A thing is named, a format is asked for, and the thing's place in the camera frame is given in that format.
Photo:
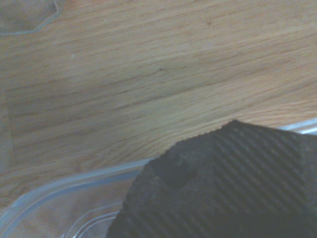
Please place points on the clear plastic container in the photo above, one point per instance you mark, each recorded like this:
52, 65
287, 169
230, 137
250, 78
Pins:
74, 178

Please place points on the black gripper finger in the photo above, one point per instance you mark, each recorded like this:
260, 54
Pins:
223, 188

